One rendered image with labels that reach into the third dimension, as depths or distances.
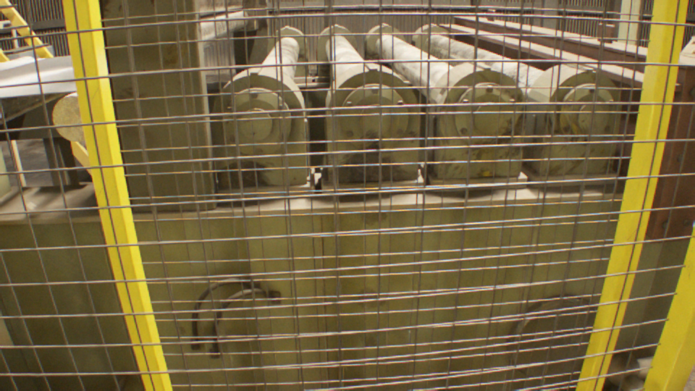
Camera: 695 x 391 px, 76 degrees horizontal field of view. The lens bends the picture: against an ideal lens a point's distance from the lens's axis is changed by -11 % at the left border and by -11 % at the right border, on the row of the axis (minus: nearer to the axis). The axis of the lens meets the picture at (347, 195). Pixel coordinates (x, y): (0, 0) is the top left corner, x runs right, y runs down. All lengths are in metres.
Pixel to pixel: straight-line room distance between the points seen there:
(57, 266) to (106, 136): 0.84
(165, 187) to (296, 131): 0.41
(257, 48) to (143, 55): 2.27
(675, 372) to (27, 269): 1.76
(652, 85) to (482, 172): 0.66
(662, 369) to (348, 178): 0.99
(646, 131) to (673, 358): 0.48
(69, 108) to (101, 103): 0.83
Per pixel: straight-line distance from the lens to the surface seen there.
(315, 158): 3.59
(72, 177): 4.18
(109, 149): 1.01
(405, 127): 1.46
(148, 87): 1.43
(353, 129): 1.44
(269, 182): 1.52
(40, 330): 1.97
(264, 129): 1.42
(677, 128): 1.68
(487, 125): 1.51
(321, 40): 3.46
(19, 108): 2.43
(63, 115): 1.83
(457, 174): 1.57
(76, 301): 1.82
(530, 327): 1.84
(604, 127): 1.69
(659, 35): 1.14
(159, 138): 1.46
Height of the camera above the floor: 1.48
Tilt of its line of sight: 22 degrees down
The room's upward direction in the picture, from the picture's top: 1 degrees counter-clockwise
